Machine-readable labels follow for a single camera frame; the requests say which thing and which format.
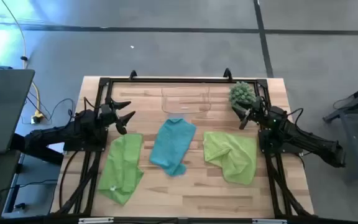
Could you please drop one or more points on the clear plastic basket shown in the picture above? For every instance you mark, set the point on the clear plastic basket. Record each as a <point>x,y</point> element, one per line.
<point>185,104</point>

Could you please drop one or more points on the green potted plant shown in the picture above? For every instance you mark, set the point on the green potted plant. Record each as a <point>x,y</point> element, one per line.
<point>241,93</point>

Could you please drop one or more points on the grey laptop lid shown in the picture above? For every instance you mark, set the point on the grey laptop lid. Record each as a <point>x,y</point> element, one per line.
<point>5,109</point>

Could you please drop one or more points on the teal microfiber towel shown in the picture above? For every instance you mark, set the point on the teal microfiber towel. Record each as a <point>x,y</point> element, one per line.
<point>172,146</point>

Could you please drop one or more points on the black frame clamp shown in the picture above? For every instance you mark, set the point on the black frame clamp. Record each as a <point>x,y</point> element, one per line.
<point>227,74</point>
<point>133,75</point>

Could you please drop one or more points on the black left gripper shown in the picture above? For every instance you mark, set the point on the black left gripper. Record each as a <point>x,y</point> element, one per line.
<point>112,117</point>

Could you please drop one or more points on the green towel with white tag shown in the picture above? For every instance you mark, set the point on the green towel with white tag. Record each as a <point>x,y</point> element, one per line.
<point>121,168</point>

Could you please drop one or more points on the silver frame bracket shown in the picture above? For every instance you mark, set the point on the silver frame bracket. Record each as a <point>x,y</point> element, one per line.
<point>269,221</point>
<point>95,220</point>

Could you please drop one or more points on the lime green microfiber towel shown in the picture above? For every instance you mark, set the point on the lime green microfiber towel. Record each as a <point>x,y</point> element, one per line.
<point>232,155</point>

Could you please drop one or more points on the black aluminium table frame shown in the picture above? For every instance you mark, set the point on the black aluminium table frame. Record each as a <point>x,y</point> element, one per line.
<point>166,80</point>

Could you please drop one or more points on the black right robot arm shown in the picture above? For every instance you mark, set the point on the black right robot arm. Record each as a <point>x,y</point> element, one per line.
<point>306,140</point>

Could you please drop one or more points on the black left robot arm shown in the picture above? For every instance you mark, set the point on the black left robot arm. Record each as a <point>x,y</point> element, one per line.
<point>73,130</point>

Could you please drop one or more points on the dark desk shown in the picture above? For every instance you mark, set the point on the dark desk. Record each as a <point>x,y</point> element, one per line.
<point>2,174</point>

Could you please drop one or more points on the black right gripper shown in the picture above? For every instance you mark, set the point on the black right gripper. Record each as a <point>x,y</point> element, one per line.
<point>256,112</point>

